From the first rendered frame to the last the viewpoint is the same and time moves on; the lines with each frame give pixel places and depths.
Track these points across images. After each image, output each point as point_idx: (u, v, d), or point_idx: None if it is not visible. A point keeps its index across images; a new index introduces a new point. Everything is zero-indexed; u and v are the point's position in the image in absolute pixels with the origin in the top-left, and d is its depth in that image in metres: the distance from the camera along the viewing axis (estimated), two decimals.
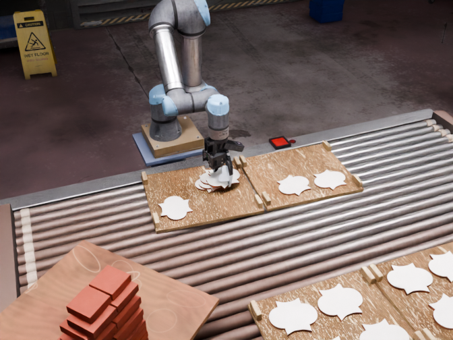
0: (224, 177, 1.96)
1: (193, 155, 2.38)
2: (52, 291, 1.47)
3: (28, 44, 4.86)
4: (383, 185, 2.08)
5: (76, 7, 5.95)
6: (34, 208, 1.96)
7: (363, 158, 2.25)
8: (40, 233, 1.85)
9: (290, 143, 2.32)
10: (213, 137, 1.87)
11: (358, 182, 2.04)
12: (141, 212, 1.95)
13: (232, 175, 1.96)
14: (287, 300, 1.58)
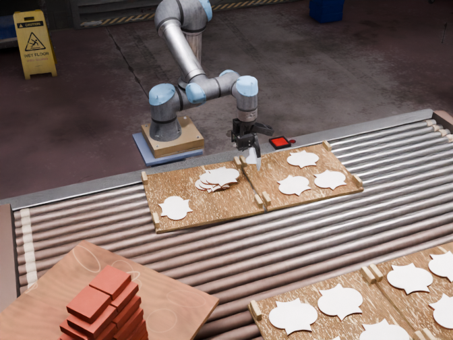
0: (252, 160, 1.95)
1: (193, 155, 2.38)
2: (52, 291, 1.47)
3: (28, 44, 4.86)
4: (383, 185, 2.08)
5: (76, 7, 5.95)
6: (34, 208, 1.96)
7: (363, 158, 2.24)
8: (40, 233, 1.85)
9: (290, 143, 2.32)
10: (240, 118, 1.88)
11: (358, 182, 2.04)
12: (141, 212, 1.95)
13: (259, 157, 1.95)
14: (287, 300, 1.58)
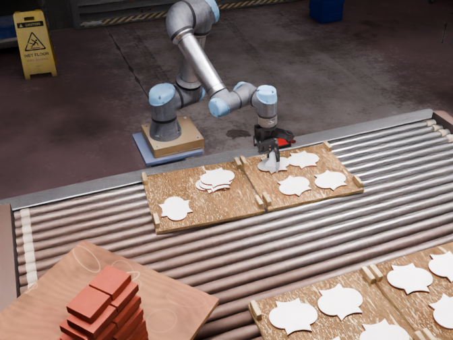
0: (272, 163, 2.09)
1: (193, 155, 2.38)
2: (52, 291, 1.47)
3: (28, 44, 4.86)
4: (383, 186, 2.08)
5: (76, 7, 5.95)
6: (34, 209, 1.96)
7: (363, 159, 2.24)
8: (40, 234, 1.85)
9: (290, 143, 2.32)
10: (261, 124, 2.01)
11: (359, 183, 2.03)
12: (141, 213, 1.95)
13: (278, 161, 2.08)
14: (287, 300, 1.58)
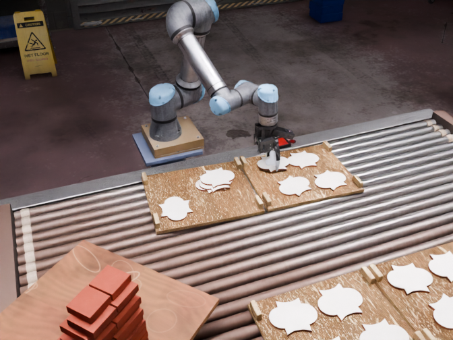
0: (272, 162, 2.09)
1: (193, 155, 2.38)
2: (52, 291, 1.47)
3: (28, 44, 4.86)
4: (383, 186, 2.08)
5: (76, 7, 5.95)
6: (34, 209, 1.96)
7: (363, 159, 2.24)
8: (40, 234, 1.85)
9: (290, 143, 2.32)
10: (261, 123, 2.00)
11: (359, 183, 2.03)
12: (141, 213, 1.95)
13: (279, 160, 2.08)
14: (287, 300, 1.58)
